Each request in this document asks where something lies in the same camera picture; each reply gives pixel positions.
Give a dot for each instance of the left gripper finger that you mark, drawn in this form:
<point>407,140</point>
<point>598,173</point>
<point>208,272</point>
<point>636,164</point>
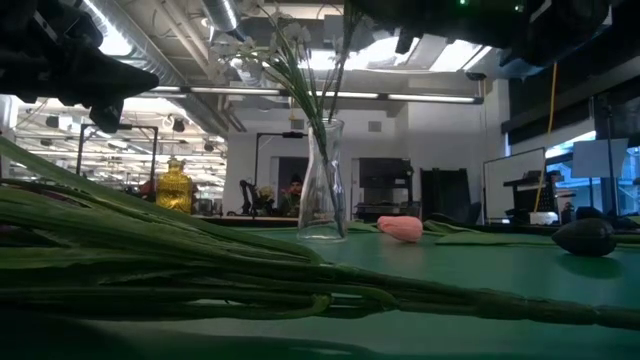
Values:
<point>120,77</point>

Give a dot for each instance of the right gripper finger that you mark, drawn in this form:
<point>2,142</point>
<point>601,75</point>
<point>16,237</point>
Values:
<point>372,15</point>

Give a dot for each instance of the pink artificial tulip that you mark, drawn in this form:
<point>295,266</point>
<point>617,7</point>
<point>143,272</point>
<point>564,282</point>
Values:
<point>400,228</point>

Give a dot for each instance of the black artificial tulip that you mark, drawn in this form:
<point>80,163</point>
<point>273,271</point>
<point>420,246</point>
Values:
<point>585,237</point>

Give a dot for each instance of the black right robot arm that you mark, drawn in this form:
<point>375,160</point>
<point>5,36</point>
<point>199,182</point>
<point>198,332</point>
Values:
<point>550,30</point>

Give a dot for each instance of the black background robot arm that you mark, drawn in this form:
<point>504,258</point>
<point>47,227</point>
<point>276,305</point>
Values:
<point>246,192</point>

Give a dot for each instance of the yellow glass vase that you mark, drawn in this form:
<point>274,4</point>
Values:
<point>174,192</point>

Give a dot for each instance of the clear glass vase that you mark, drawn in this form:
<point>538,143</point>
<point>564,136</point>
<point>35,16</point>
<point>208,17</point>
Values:
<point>312,220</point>

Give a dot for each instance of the purple flower bunch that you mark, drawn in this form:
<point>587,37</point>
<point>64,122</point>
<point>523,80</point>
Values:
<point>150,250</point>

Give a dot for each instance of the white whiteboard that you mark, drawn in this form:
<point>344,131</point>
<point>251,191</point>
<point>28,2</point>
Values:
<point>510,185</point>

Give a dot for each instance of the black equipment cart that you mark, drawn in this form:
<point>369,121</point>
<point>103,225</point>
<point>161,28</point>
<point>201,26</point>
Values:
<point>525,192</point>

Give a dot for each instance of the person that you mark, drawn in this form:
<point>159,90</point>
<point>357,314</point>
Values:
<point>292,200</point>

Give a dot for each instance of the grey sign board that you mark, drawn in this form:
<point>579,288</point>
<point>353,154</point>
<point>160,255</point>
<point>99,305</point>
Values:
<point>600,157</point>

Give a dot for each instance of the green table mat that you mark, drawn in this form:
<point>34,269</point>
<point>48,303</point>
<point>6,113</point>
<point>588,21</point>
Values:
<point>500,280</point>

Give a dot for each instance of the large silver air duct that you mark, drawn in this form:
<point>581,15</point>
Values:
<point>150,55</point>

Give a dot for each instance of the black stand frame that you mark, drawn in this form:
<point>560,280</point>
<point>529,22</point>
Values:
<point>120,127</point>
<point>292,134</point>

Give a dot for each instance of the black ceiling camera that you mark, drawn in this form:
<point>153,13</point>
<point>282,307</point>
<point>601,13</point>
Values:
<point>475,76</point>

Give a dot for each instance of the grey wall vent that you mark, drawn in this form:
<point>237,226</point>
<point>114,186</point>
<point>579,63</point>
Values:
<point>375,126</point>

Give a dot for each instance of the black table frame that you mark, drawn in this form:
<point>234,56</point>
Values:
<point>525,229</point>

